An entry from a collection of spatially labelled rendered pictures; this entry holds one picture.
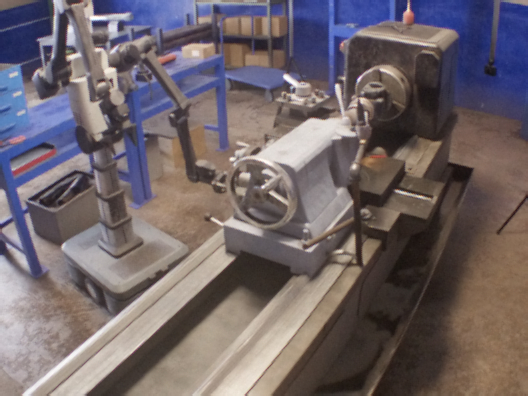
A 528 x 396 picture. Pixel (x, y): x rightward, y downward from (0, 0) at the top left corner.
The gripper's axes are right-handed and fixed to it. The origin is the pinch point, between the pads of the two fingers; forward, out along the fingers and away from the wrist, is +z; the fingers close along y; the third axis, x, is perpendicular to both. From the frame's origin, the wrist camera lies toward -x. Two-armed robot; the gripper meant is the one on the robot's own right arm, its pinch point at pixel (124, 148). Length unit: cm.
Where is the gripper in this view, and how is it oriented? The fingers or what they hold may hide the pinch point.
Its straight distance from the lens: 179.8
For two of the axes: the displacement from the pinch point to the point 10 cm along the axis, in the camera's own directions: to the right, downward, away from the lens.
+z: 4.1, 9.0, 1.4
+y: 6.4, -3.9, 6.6
